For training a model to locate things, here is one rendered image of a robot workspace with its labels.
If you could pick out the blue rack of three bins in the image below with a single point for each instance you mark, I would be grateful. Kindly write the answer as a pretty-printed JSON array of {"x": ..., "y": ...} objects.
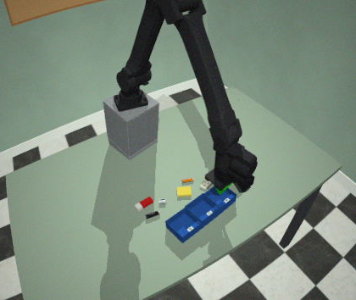
[{"x": 208, "y": 205}]

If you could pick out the black aa battery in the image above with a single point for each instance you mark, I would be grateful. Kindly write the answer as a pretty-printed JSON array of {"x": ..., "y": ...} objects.
[{"x": 152, "y": 214}]

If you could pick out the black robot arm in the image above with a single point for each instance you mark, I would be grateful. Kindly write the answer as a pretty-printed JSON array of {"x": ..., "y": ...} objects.
[{"x": 220, "y": 113}]

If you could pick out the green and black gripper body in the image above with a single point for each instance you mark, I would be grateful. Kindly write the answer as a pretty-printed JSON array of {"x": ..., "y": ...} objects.
[{"x": 211, "y": 176}]

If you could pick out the white domino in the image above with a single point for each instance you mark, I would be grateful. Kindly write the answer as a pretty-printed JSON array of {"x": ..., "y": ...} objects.
[{"x": 205, "y": 184}]

